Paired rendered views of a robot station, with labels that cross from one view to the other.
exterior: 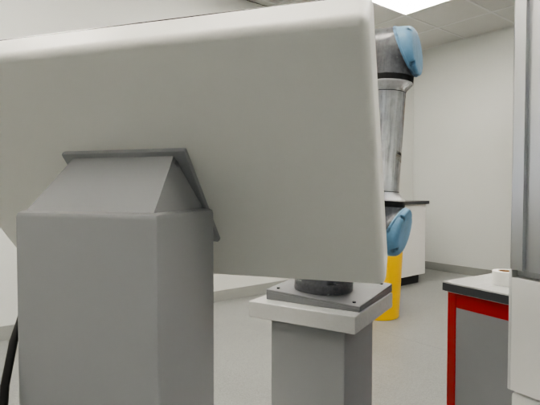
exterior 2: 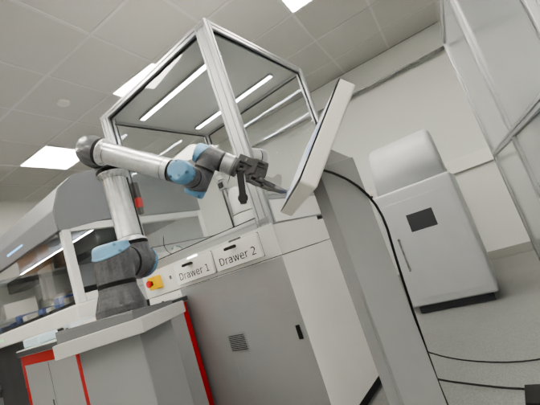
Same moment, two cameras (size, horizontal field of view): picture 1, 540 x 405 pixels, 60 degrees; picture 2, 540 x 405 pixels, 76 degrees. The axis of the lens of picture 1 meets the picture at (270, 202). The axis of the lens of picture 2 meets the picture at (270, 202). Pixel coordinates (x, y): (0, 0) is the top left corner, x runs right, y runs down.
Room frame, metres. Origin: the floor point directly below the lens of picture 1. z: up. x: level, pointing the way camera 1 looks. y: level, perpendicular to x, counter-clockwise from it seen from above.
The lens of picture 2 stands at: (1.16, 1.10, 0.80)
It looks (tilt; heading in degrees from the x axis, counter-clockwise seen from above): 9 degrees up; 246
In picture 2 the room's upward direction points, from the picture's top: 18 degrees counter-clockwise
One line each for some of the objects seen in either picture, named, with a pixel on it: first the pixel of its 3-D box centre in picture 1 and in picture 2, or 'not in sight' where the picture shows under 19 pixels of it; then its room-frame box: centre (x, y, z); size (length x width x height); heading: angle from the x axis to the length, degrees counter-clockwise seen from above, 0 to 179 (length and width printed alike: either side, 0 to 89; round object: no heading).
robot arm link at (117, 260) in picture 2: not in sight; (114, 261); (1.19, -0.15, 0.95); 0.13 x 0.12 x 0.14; 59
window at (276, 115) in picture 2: not in sight; (284, 120); (0.16, -0.55, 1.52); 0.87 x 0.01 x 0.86; 32
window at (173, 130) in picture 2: not in sight; (172, 160); (0.81, -0.73, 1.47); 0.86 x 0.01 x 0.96; 122
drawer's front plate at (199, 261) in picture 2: not in sight; (194, 268); (0.85, -0.75, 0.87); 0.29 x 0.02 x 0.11; 122
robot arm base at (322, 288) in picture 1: (324, 268); (120, 297); (1.20, -0.14, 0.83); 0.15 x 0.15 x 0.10
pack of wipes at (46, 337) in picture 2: not in sight; (40, 338); (1.62, -1.01, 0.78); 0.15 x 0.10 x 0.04; 128
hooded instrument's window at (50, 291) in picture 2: not in sight; (90, 278); (1.46, -2.39, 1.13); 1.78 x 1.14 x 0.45; 122
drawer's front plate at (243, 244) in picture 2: not in sight; (237, 252); (0.69, -0.48, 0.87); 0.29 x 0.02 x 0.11; 122
